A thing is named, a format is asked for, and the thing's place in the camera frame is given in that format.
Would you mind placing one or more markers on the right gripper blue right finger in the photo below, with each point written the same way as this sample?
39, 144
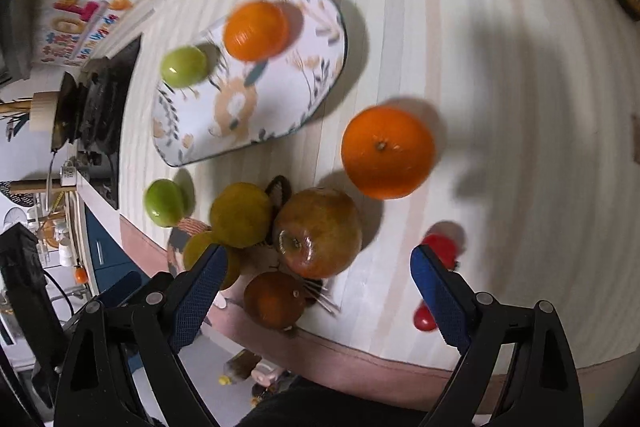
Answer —
446, 295

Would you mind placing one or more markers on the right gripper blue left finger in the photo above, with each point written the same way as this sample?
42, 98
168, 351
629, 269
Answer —
190, 296

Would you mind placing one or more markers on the red cherry tomato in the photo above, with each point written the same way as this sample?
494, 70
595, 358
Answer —
445, 249
423, 320

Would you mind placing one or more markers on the yellow lemon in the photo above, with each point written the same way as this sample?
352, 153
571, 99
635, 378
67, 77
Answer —
212, 256
240, 215

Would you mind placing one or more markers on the dark red-brown fruit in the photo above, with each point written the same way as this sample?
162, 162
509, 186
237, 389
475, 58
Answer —
274, 300

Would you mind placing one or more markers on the green apple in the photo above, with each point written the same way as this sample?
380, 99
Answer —
182, 67
165, 203

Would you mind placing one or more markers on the red apple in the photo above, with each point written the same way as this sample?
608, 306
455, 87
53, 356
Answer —
318, 233

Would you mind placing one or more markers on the small orange by sink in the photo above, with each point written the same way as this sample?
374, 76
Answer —
81, 276

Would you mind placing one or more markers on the blue kitchen cabinet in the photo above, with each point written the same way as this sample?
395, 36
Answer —
109, 261

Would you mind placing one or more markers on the floral oval ceramic plate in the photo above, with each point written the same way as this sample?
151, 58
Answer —
240, 104

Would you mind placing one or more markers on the black gas stove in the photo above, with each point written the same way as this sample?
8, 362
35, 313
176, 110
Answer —
89, 116

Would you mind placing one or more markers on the white utensil holder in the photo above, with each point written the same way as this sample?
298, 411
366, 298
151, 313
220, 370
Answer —
42, 111

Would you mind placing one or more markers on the striped cat print table mat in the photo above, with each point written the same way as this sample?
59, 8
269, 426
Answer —
324, 139

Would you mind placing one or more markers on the colourful wall sticker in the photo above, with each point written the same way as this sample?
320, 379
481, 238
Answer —
66, 32

